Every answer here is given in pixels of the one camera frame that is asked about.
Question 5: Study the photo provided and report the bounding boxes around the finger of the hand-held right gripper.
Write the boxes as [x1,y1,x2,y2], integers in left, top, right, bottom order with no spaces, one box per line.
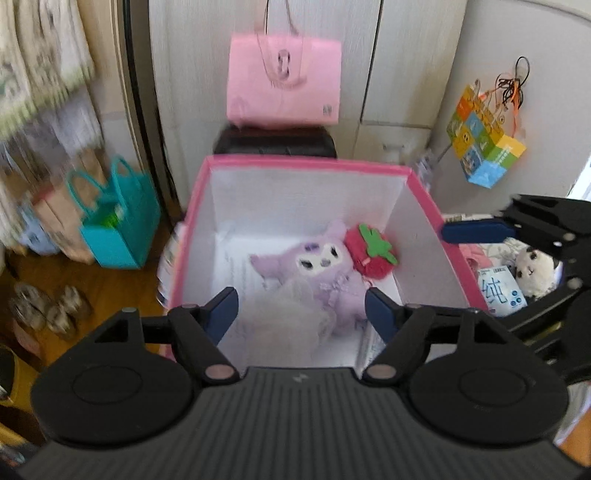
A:
[496,261,591,386]
[441,194,591,268]

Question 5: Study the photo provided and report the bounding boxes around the brown paper bag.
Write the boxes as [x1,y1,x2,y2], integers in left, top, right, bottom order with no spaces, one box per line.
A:
[28,148,112,264]

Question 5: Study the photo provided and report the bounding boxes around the pink cardboard box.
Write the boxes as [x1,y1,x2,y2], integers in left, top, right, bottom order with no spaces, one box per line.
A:
[157,154,490,374]

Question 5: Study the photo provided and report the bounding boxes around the light blue printed bag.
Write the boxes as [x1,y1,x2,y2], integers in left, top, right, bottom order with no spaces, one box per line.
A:
[18,203,61,257]

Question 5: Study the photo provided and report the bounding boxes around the colourful gift bag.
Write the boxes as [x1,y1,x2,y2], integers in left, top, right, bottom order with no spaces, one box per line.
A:
[446,83,527,189]

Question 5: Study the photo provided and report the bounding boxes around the pink tote bag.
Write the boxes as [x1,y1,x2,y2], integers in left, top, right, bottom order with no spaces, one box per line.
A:
[226,0,342,130]

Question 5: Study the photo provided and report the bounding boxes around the red strawberry plush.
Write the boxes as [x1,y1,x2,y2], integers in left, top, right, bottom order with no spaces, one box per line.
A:
[344,224,399,280]

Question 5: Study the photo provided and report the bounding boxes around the wet wipes packet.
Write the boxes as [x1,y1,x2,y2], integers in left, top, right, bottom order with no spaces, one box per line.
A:
[475,265,527,317]

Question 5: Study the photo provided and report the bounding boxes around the purple plush toy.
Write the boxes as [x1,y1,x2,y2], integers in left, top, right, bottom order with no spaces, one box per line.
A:
[249,220,370,337]

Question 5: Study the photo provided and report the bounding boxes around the fluffy white green cardigan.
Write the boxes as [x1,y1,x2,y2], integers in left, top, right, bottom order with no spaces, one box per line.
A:
[0,0,98,139]

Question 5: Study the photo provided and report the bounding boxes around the fluffy white pyjama pants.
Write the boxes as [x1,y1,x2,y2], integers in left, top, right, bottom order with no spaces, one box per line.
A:
[0,85,105,185]

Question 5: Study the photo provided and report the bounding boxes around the grey wardrobe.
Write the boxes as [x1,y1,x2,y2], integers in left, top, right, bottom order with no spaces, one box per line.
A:
[148,0,467,222]

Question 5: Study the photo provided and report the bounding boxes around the printed paper sheet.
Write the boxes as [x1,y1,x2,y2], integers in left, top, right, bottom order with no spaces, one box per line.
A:
[222,240,287,333]

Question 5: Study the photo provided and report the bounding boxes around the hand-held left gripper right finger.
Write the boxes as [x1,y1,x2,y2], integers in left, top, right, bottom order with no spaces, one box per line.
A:
[361,286,509,387]

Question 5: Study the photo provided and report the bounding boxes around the orange and black cords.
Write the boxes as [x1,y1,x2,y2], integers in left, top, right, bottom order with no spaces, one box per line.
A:
[480,56,532,139]

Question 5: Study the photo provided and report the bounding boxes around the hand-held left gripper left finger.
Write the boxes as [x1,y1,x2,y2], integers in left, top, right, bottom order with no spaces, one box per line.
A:
[93,286,241,387]

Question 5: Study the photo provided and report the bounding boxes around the grey slipper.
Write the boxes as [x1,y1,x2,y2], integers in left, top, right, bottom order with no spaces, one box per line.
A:
[9,281,47,330]
[46,285,93,340]

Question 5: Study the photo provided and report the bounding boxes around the panda plush toy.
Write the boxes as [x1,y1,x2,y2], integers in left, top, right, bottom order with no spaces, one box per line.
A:
[515,247,561,301]

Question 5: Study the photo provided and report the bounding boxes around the white fluffy plush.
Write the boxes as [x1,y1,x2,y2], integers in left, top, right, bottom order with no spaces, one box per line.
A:
[240,277,333,361]

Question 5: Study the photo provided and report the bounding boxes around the teal plastic handbag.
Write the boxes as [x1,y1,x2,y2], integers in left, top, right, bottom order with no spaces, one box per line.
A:
[65,157,162,271]

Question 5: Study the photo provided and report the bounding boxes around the small clear plastic bag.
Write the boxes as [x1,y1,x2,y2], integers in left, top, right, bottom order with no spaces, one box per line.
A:
[416,148,437,190]

